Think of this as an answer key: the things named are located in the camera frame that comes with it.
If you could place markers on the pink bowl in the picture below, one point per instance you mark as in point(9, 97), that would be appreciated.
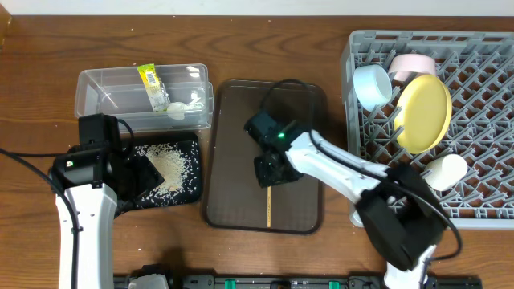
point(407, 66)

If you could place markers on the white tissue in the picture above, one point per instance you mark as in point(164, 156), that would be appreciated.
point(177, 110)

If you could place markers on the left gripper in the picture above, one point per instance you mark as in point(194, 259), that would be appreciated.
point(149, 177)

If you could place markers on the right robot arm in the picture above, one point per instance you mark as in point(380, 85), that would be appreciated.
point(401, 216)

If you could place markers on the yellow plate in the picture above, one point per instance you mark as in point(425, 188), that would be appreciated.
point(425, 114)

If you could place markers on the white cup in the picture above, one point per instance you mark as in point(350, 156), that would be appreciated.
point(444, 172)

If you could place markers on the clear plastic bin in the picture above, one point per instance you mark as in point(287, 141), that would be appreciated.
point(120, 92)

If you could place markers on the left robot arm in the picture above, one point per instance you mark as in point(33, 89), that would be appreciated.
point(96, 185)

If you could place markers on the green snack wrapper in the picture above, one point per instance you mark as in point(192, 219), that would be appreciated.
point(155, 89)

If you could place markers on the blue bowl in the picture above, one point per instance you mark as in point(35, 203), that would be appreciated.
point(372, 86)

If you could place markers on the wooden chopstick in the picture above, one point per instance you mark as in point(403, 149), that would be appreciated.
point(269, 202)

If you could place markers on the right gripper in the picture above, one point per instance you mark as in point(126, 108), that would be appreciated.
point(271, 172)

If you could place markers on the grey dishwasher rack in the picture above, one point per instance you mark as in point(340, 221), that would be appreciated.
point(477, 68)

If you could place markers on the black waste tray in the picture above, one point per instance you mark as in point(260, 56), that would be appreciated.
point(154, 138)

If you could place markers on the brown serving tray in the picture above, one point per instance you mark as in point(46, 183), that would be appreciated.
point(233, 198)

